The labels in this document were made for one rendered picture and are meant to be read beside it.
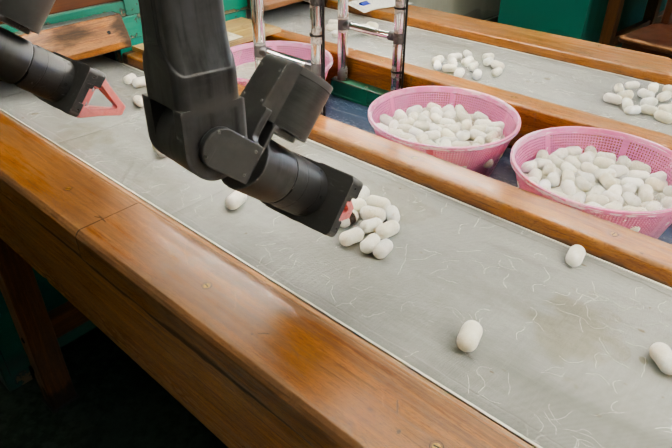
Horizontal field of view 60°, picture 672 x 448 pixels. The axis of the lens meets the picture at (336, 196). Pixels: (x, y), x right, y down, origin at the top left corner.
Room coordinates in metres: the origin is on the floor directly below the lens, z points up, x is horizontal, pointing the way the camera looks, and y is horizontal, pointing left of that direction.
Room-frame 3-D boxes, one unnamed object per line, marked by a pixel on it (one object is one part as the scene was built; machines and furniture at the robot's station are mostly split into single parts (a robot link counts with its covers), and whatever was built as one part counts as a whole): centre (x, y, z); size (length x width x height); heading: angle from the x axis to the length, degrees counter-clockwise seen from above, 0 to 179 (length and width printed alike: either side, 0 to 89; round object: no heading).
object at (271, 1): (1.68, 0.12, 0.83); 0.30 x 0.06 x 0.07; 138
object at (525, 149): (0.77, -0.40, 0.72); 0.27 x 0.27 x 0.10
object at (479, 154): (0.96, -0.19, 0.72); 0.27 x 0.27 x 0.10
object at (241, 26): (1.39, 0.30, 0.77); 0.33 x 0.15 x 0.01; 138
